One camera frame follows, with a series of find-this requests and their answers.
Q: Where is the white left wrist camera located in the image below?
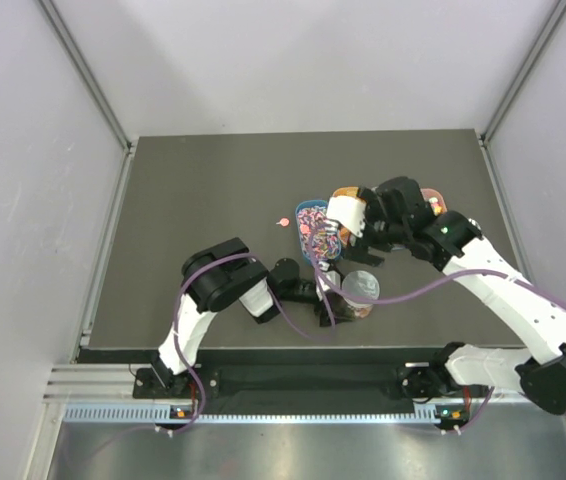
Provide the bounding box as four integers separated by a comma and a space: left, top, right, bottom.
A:
315, 270, 341, 297

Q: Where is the blue candy tray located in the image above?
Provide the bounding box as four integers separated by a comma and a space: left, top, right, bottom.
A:
295, 200, 341, 272

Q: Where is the silver metal scoop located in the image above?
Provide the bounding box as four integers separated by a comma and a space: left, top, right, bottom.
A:
468, 218, 481, 231

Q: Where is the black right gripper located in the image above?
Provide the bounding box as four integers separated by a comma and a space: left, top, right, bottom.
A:
341, 188, 410, 268

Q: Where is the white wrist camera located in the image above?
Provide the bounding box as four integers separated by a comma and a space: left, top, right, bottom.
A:
326, 195, 366, 238
315, 270, 341, 297

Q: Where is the aluminium right frame post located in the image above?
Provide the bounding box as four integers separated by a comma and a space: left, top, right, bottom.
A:
479, 0, 566, 145

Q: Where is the orange candy tray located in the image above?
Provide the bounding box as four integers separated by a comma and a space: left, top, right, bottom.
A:
332, 186, 359, 247

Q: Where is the pink candy tray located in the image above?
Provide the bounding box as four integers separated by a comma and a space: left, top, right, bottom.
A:
421, 188, 447, 216

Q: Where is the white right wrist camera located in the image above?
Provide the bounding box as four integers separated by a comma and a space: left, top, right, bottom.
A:
326, 195, 366, 238

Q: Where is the grey slotted cable duct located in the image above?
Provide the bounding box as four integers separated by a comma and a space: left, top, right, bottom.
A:
62, 398, 469, 425

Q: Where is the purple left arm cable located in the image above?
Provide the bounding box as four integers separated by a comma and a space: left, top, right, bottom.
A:
155, 253, 337, 436

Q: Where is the aluminium left frame post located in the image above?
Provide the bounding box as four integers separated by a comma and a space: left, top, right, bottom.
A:
34, 0, 133, 152

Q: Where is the aluminium frame post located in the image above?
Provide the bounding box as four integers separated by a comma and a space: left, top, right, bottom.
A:
34, 0, 133, 152
479, 0, 566, 145

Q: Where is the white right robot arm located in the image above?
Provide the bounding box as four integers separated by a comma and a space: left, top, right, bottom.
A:
336, 176, 566, 415

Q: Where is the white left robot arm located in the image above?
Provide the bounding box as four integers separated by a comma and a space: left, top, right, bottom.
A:
151, 237, 345, 397

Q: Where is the aluminium front frame rail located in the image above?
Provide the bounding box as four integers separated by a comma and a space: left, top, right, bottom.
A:
42, 362, 566, 404

